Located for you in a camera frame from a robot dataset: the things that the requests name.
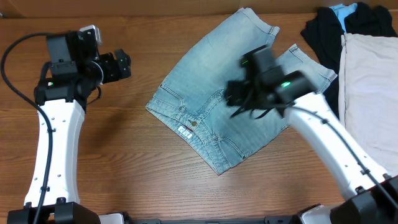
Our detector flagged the beige cloth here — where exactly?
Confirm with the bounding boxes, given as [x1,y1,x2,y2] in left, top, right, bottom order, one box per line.
[338,33,397,176]

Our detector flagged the light blue shirt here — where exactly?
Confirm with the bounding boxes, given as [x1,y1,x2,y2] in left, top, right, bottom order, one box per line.
[330,3,358,32]

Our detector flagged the black garment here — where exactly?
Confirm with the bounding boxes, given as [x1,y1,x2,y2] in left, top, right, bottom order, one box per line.
[300,1,398,119]

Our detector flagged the light blue denim shorts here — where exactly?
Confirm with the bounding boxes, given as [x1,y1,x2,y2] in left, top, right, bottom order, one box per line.
[145,7,338,176]

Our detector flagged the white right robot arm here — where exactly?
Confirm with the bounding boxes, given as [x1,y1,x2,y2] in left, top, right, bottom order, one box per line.
[224,45,397,224]

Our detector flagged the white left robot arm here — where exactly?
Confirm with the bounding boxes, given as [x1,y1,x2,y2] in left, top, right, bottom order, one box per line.
[7,26,131,224]

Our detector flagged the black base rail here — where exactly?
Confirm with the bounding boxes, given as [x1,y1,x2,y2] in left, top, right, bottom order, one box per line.
[99,212,303,224]

